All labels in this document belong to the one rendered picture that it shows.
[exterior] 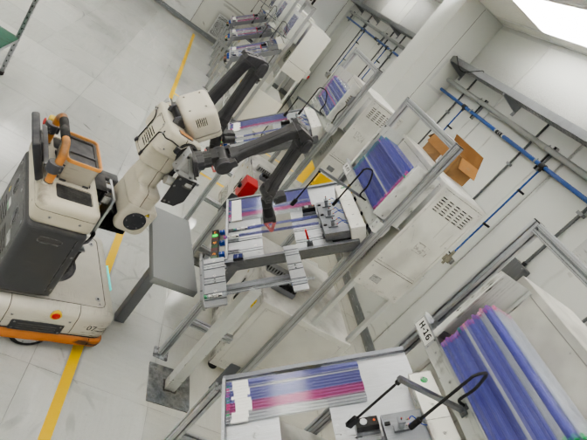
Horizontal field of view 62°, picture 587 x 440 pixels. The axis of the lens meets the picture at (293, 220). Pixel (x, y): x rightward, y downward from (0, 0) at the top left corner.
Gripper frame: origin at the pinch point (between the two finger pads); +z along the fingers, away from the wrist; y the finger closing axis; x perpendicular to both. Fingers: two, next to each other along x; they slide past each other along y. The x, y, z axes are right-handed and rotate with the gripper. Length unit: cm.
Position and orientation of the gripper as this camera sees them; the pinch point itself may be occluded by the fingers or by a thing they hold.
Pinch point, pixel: (271, 230)
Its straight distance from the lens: 256.9
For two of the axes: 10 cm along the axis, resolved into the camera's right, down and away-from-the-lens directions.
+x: -9.9, 1.5, -0.4
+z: 1.1, 8.5, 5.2
